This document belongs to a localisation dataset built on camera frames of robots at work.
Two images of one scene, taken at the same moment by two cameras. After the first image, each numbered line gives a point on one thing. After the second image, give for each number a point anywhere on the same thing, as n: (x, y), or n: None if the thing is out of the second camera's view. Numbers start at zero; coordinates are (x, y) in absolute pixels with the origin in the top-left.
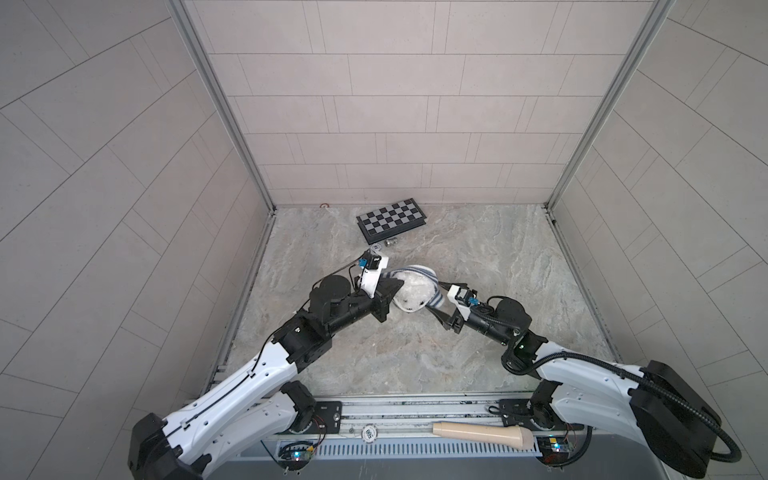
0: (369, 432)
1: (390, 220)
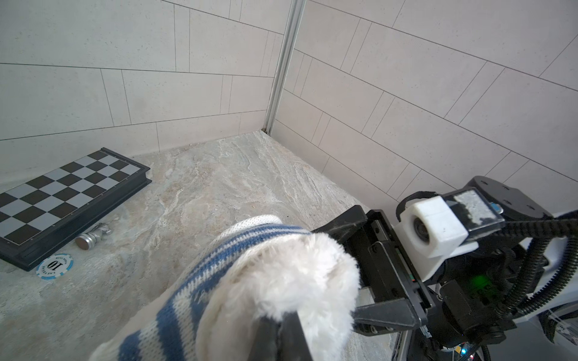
0: None
1: (38, 212)
